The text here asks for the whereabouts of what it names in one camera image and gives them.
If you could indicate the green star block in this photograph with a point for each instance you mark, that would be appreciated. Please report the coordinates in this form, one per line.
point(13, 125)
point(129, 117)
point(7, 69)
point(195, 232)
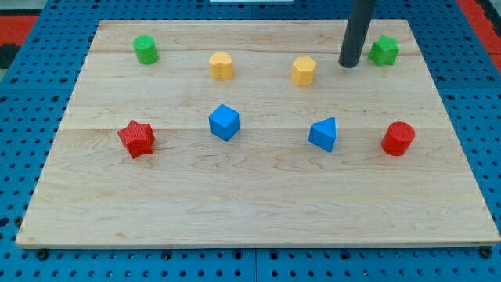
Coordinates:
point(384, 51)

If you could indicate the blue triangle block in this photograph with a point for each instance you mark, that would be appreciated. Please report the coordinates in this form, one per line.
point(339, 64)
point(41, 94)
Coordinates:
point(324, 134)

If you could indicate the red star block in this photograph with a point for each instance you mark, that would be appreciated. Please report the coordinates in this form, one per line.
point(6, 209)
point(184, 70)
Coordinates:
point(137, 138)

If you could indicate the yellow hexagon block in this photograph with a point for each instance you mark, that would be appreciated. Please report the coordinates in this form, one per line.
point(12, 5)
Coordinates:
point(303, 71)

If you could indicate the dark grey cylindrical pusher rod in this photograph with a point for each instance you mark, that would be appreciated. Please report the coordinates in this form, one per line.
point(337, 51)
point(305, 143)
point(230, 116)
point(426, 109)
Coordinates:
point(355, 32)

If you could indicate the green cylinder block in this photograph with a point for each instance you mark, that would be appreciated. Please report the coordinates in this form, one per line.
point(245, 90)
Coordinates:
point(145, 49)

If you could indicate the blue cube block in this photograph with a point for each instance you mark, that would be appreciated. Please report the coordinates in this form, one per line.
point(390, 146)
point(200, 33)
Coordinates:
point(224, 122)

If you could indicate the light wooden board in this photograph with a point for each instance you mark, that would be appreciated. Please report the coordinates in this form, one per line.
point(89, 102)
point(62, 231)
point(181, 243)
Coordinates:
point(268, 187)

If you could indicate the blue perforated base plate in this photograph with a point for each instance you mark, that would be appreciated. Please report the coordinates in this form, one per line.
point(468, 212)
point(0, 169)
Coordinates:
point(38, 84)

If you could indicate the red cylinder block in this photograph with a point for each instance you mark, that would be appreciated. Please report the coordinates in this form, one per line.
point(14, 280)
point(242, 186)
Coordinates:
point(398, 138)

